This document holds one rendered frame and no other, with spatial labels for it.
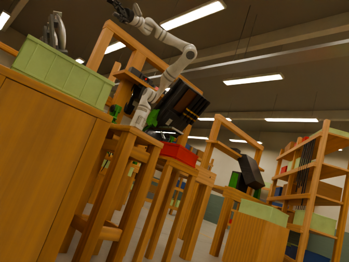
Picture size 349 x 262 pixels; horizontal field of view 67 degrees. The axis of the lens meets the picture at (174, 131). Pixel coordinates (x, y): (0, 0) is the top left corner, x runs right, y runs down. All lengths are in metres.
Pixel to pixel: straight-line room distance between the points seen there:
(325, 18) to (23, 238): 5.87
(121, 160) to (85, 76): 0.57
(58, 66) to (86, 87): 0.15
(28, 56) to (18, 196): 0.57
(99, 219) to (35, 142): 0.64
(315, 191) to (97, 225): 3.21
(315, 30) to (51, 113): 5.44
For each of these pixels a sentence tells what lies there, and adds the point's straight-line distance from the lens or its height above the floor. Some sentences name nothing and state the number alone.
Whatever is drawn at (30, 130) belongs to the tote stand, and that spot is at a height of 0.60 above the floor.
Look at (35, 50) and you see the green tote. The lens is 1.29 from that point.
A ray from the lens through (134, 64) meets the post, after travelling 2.92.
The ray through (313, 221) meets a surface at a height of 0.83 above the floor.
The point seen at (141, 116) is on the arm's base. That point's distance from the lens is 1.84.
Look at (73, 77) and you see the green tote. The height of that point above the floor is 0.88.
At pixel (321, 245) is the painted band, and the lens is 10.81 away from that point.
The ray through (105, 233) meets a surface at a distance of 1.72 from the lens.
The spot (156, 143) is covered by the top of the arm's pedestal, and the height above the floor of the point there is 0.83.
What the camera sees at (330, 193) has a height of 1.28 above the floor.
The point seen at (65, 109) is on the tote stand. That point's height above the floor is 0.73.
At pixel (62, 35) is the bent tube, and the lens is 1.42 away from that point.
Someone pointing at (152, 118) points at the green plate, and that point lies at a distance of 2.54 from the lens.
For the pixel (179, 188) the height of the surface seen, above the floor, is 0.84.
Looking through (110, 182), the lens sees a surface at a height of 0.49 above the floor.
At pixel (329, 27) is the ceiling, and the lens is 6.00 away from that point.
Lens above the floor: 0.53
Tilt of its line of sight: 13 degrees up
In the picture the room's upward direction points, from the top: 19 degrees clockwise
